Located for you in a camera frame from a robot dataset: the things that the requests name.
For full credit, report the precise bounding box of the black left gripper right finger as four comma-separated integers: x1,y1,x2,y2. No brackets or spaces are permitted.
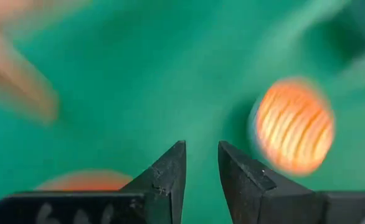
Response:
218,140,365,224

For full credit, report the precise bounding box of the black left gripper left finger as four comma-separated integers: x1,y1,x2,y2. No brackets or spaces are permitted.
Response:
0,139,187,224

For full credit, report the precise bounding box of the large red-orange bowl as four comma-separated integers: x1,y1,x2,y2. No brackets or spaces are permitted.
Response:
34,169,134,192

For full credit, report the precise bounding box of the slatted wooden shelf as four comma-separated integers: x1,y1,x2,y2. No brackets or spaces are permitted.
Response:
0,0,92,125

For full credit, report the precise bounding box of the green table mat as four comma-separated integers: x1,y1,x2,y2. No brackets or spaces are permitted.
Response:
0,0,365,224

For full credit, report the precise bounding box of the small orange patterned bowl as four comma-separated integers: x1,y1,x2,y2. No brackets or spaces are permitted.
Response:
247,77,336,177

